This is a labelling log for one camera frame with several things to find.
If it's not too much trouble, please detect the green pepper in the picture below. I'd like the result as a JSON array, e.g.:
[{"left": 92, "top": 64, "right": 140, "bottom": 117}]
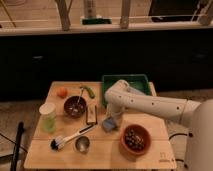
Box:
[{"left": 80, "top": 85, "right": 95, "bottom": 99}]

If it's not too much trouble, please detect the small brown wooden block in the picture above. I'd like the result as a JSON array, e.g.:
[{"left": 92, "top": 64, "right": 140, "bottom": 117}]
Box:
[{"left": 86, "top": 105, "right": 97, "bottom": 125}]

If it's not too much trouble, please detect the green base stand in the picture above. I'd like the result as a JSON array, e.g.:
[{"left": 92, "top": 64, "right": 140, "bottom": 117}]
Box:
[{"left": 82, "top": 18, "right": 112, "bottom": 25}]

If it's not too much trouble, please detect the small metal cup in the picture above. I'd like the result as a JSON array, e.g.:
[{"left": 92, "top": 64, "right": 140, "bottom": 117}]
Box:
[{"left": 75, "top": 136, "right": 90, "bottom": 154}]

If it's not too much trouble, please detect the black cable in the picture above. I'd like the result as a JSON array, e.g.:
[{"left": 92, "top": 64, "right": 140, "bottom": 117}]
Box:
[{"left": 168, "top": 132, "right": 188, "bottom": 164}]

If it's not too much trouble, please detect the orange bowl with berries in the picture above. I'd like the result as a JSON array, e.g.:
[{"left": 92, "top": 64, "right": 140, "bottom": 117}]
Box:
[{"left": 119, "top": 124, "right": 151, "bottom": 157}]

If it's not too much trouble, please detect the green plastic tray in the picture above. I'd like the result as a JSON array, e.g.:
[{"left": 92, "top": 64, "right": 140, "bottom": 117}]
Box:
[{"left": 102, "top": 74, "right": 151, "bottom": 107}]

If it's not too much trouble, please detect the orange fruit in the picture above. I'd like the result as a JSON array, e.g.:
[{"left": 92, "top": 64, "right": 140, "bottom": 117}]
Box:
[{"left": 57, "top": 87, "right": 68, "bottom": 98}]

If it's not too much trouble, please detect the white dish brush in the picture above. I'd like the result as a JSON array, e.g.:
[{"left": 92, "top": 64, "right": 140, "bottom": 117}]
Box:
[{"left": 50, "top": 125, "right": 94, "bottom": 150}]

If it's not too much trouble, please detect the dark brown bowl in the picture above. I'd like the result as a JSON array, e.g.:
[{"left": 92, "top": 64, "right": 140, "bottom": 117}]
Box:
[{"left": 64, "top": 96, "right": 87, "bottom": 119}]

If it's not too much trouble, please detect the blue sponge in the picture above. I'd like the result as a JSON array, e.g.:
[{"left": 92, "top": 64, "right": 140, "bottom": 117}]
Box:
[{"left": 102, "top": 117, "right": 117, "bottom": 132}]

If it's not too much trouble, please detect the grey folded cloth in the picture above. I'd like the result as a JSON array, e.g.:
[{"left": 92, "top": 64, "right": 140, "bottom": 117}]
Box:
[{"left": 129, "top": 87, "right": 145, "bottom": 95}]

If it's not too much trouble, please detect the black pole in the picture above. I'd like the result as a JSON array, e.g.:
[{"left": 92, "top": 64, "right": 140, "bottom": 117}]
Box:
[{"left": 10, "top": 122, "right": 24, "bottom": 171}]

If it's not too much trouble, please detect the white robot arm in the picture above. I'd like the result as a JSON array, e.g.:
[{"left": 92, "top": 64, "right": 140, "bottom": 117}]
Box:
[{"left": 104, "top": 80, "right": 213, "bottom": 171}]

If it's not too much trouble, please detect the metal spoon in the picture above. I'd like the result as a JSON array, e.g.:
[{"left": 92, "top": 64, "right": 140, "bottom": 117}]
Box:
[{"left": 73, "top": 87, "right": 83, "bottom": 113}]

